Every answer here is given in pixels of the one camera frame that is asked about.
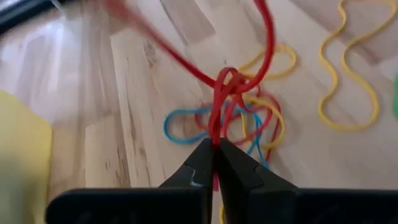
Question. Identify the green rubber band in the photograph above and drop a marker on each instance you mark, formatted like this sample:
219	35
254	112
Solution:
396	99

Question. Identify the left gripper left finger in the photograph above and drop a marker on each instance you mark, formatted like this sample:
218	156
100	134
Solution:
155	205

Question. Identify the blue rubber band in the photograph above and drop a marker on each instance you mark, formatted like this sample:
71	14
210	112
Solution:
183	142

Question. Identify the red rubber band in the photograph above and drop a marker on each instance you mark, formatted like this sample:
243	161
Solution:
199	121
217	118

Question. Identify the black aluminium table frame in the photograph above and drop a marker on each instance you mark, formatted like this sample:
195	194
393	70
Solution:
18	12

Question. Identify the yellow translucent plastic bin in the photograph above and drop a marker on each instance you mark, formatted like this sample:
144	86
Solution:
21	155

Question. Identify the yellow rubber band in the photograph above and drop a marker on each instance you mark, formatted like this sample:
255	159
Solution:
348	127
293	60
281	124

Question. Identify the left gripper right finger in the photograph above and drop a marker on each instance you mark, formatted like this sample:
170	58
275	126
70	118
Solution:
280	205

